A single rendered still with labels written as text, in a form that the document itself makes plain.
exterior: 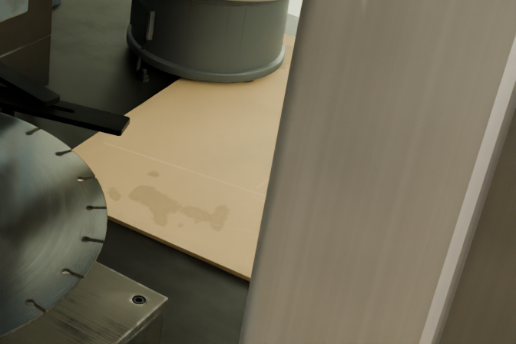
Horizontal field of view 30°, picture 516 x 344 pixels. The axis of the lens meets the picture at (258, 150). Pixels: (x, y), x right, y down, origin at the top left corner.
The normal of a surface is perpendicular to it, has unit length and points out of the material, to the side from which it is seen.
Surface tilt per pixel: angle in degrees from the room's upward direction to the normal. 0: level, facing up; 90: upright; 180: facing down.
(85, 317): 0
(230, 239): 0
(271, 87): 0
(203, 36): 89
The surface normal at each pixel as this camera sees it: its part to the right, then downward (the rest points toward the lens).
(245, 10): 0.41, 0.51
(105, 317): 0.15, -0.85
